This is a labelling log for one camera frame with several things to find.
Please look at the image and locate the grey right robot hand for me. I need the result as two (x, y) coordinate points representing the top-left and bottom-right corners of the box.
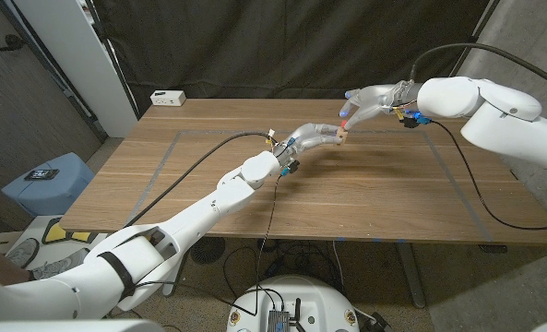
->
(339, 81), (424, 132)

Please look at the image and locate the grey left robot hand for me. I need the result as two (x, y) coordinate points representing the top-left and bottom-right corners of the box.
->
(275, 122), (342, 161)

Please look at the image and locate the black backdrop curtain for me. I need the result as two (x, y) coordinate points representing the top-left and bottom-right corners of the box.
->
(90, 0), (491, 114)

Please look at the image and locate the black backdrop stand pole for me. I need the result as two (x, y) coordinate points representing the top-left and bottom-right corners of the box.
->
(82, 0), (141, 120)
(436, 0), (503, 101)

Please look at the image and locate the white power outlet box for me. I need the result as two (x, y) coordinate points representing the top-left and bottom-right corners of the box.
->
(149, 89), (187, 107)

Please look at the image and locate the round black floor fan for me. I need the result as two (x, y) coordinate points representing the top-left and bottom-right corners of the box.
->
(190, 236), (227, 265)

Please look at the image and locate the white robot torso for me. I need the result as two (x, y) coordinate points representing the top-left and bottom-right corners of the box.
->
(225, 275), (361, 332)

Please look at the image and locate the grey table leg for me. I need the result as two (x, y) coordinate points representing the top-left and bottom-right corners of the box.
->
(395, 242), (427, 309)

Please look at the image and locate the grey electronics module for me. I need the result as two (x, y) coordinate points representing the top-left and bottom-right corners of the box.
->
(267, 309), (291, 332)

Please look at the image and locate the white table leg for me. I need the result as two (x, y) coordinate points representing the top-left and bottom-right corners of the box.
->
(161, 255), (189, 297)

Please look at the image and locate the white pillar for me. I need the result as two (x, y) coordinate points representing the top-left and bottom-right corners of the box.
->
(12, 0), (138, 138)

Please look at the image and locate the blue padded stool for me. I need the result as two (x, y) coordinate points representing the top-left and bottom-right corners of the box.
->
(0, 152), (96, 218)

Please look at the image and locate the grey sneaker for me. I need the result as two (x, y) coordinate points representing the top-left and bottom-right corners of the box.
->
(28, 247), (89, 281)

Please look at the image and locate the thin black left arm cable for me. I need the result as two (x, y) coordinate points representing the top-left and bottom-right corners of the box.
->
(134, 173), (283, 318)

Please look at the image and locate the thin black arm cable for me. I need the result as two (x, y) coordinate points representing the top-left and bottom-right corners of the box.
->
(429, 118), (547, 231)
(134, 173), (283, 318)

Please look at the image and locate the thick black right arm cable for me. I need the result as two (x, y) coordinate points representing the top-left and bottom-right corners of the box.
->
(409, 41), (547, 94)

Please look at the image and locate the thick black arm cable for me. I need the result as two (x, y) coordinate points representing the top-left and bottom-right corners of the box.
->
(409, 41), (547, 94)
(123, 131), (278, 231)

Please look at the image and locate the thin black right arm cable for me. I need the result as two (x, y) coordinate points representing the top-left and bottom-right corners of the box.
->
(429, 118), (547, 231)

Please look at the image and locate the black floor cable tangle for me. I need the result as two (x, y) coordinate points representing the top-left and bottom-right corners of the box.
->
(221, 237), (348, 296)

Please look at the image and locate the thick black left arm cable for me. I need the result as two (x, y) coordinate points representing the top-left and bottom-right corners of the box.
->
(123, 131), (278, 231)

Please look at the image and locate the black wall rail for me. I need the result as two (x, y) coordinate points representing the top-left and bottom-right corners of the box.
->
(0, 0), (109, 140)

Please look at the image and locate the black door handle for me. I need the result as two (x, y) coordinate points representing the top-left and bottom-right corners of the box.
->
(0, 34), (28, 53)

